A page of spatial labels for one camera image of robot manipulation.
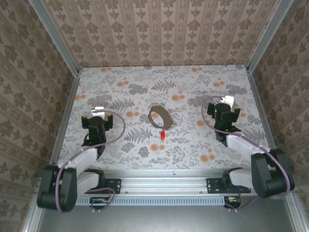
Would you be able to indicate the red-headed key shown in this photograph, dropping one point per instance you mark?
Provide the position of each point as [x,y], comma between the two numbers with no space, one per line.
[163,135]

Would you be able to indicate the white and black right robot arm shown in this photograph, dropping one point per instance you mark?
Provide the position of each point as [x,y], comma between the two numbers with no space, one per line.
[241,145]

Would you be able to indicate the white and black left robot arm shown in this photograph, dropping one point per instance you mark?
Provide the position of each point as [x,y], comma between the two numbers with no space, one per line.
[79,157]

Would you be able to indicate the grey metal panel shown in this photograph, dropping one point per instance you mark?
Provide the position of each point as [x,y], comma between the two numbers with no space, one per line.
[169,220]

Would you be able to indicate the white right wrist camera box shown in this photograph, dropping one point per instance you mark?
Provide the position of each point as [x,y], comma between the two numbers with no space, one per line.
[229,99]

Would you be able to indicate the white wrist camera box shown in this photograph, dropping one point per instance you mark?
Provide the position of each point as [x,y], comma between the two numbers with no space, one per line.
[229,99]
[99,111]

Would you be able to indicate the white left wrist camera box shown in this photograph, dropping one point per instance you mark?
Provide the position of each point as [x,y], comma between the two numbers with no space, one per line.
[99,111]

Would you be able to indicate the aluminium table side rail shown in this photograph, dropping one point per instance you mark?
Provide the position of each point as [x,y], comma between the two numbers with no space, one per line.
[68,106]
[260,106]

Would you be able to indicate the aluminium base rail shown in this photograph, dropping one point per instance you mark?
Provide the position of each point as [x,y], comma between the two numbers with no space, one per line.
[164,181]

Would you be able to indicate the aluminium frame post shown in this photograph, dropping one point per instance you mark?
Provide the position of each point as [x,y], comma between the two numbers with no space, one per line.
[55,38]
[268,38]

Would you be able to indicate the aluminium lower frame bar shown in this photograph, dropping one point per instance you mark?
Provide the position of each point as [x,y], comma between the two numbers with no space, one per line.
[298,217]
[30,221]

